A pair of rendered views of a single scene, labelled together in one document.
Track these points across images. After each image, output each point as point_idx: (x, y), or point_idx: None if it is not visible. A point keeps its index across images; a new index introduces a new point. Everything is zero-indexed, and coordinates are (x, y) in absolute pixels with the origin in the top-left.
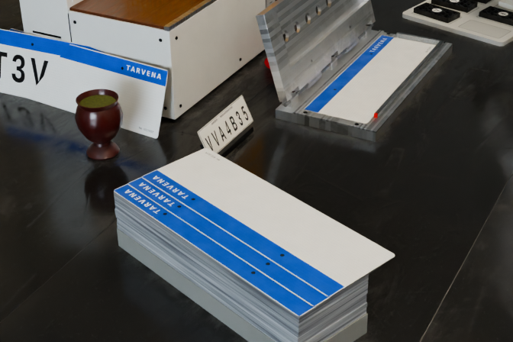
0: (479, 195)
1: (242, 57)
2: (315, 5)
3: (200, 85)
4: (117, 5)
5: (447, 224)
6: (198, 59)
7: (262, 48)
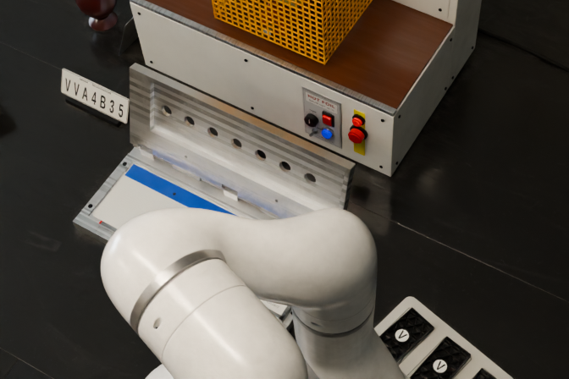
0: None
1: (256, 109)
2: (233, 137)
3: (182, 72)
4: None
5: None
6: (178, 53)
7: (299, 134)
